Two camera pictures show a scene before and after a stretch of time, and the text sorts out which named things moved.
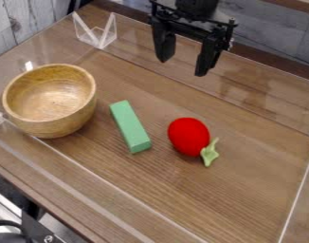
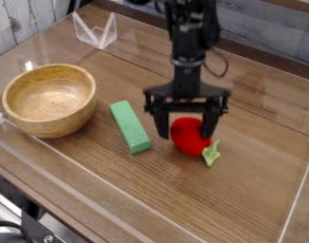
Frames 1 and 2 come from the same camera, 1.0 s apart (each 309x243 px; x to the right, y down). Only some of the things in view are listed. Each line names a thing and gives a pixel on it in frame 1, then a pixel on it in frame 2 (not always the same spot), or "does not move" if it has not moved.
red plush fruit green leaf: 191,137 does not move
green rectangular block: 130,126 does not move
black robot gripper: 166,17 → 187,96
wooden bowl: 50,99 does not move
